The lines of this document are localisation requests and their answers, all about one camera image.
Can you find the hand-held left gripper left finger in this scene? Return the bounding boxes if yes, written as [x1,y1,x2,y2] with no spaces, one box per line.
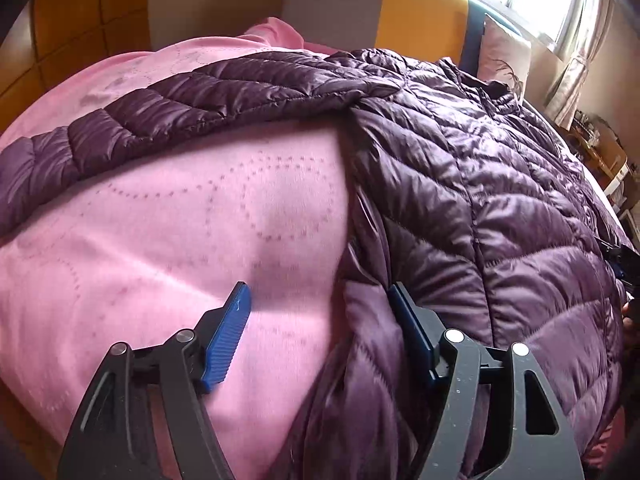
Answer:
[57,281,252,480]

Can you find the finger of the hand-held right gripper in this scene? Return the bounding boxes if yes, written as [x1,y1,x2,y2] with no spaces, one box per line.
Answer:
[598,239,640,288]

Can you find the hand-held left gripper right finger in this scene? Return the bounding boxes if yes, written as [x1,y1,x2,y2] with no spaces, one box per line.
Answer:
[387,282,586,480]

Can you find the purple quilted puffer jacket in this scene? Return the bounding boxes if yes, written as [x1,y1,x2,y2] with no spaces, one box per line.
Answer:
[0,47,633,480]

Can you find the cluttered wooden desk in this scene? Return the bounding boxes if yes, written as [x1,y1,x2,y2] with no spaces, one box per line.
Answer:
[565,110,640,241]

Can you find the pink bed blanket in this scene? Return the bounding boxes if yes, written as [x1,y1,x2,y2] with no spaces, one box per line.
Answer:
[0,17,361,480]

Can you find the pink patterned curtain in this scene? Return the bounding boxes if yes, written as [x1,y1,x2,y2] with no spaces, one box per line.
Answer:
[542,0,621,131]

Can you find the pink printed pillow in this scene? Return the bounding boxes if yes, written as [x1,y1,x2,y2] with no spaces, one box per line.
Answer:
[477,14,533,101]

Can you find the grey yellow blue headboard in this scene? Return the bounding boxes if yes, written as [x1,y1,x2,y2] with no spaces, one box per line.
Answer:
[280,0,531,76]

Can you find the wooden wardrobe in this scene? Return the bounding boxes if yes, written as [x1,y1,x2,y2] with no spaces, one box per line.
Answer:
[0,0,156,126]

